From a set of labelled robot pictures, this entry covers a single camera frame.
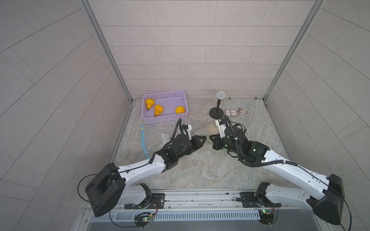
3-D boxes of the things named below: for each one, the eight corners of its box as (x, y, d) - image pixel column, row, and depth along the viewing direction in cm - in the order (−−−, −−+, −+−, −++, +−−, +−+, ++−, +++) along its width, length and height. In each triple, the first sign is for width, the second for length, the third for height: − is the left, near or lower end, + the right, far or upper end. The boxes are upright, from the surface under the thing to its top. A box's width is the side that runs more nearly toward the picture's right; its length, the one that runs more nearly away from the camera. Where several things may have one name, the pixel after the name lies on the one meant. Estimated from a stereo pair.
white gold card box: (226, 117, 108) (226, 115, 106) (224, 111, 111) (225, 109, 110) (237, 117, 108) (238, 115, 106) (235, 111, 111) (236, 109, 110)
